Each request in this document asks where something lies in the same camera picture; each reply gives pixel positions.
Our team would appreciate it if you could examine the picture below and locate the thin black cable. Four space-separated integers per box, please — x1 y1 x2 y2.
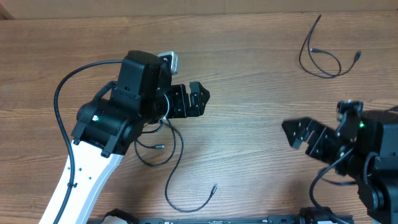
298 14 362 79

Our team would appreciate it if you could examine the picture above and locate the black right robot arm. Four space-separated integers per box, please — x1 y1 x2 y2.
282 110 397 223

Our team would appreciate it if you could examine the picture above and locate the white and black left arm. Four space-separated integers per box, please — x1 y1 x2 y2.
40 82 210 223

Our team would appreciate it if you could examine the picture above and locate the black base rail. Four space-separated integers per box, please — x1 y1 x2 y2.
87 207 337 224

